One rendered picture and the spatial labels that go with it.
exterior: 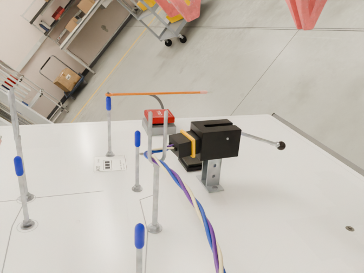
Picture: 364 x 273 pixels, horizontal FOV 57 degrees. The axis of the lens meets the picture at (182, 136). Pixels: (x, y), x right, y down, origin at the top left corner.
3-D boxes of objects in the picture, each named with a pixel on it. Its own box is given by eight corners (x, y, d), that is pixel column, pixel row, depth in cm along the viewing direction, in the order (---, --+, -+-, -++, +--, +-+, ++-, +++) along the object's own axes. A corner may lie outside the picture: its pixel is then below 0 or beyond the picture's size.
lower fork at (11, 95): (19, 194, 43) (2, 86, 37) (34, 193, 43) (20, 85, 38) (17, 203, 41) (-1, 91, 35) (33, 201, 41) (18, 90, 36)
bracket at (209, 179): (224, 190, 46) (228, 158, 44) (208, 193, 46) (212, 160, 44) (210, 174, 50) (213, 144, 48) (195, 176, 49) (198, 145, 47)
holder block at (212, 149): (238, 156, 45) (241, 129, 43) (200, 161, 43) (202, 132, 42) (223, 144, 49) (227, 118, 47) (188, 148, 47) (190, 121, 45)
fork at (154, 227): (160, 222, 39) (165, 107, 34) (164, 232, 38) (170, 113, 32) (144, 225, 38) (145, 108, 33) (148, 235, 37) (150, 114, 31)
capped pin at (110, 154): (116, 155, 54) (115, 91, 50) (108, 158, 53) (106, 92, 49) (111, 152, 55) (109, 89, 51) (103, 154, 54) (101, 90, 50)
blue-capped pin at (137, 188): (143, 191, 45) (144, 132, 42) (132, 193, 45) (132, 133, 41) (141, 185, 46) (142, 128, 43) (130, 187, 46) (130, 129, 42)
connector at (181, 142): (210, 150, 44) (210, 136, 43) (177, 158, 42) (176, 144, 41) (199, 141, 46) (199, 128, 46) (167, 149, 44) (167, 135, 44)
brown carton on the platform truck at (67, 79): (75, 78, 776) (62, 69, 760) (81, 76, 729) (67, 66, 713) (65, 92, 767) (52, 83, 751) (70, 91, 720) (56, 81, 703)
